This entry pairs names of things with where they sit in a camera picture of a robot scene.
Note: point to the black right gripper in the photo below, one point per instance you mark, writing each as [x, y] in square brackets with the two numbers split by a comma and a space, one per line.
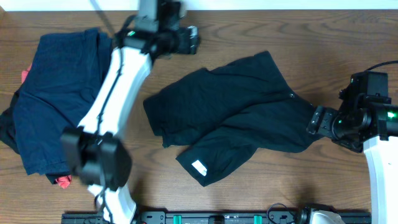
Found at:
[322, 121]

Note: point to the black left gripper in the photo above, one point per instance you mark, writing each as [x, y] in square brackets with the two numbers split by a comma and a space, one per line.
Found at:
[191, 40]

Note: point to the black shorts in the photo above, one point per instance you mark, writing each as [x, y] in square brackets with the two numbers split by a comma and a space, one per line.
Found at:
[223, 116]

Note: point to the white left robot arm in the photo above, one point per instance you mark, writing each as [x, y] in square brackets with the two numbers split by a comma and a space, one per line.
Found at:
[94, 149]

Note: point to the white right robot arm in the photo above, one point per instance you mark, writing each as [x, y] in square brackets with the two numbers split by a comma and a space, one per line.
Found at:
[366, 122]

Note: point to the navy blue folded garment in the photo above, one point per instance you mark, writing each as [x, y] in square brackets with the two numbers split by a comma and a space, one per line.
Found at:
[66, 75]

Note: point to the red garment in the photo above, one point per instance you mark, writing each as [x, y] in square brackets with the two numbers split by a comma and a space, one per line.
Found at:
[63, 180]

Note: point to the black garment under pile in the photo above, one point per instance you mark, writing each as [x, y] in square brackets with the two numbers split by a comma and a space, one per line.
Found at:
[8, 132]

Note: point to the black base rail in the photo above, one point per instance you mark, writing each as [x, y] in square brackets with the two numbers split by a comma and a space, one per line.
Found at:
[276, 214]

